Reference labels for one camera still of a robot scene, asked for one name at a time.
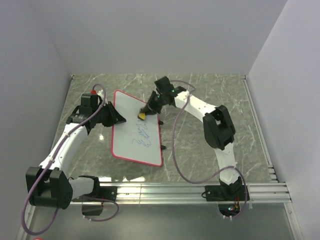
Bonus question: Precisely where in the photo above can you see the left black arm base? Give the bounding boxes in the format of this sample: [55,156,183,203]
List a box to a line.
[73,186,118,202]

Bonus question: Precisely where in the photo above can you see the whiteboard wire stand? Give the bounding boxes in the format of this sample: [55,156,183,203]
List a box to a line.
[158,120,167,151]

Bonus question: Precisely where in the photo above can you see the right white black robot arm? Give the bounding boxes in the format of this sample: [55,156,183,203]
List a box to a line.
[137,76,245,200]

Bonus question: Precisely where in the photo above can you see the pink framed whiteboard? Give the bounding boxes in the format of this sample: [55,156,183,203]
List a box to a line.
[111,90,163,167]

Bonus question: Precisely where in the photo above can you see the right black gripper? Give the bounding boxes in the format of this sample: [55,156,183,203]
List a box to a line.
[140,92,166,118]

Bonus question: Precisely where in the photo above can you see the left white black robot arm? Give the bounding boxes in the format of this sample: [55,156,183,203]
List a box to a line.
[25,91,126,210]

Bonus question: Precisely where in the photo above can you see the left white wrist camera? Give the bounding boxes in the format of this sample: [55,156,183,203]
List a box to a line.
[90,90,105,99]

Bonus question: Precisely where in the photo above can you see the yellow bone shaped eraser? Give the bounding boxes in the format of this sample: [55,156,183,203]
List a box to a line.
[137,112,146,121]

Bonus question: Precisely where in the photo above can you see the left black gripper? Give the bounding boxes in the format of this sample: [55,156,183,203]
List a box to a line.
[93,101,126,128]

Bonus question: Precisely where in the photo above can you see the right side aluminium rail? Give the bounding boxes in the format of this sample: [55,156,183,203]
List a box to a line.
[241,75,285,184]

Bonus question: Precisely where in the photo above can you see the aluminium mounting rail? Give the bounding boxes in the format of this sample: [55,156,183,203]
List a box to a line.
[27,182,293,205]

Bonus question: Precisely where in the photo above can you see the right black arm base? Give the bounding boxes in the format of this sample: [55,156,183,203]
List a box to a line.
[201,185,250,202]

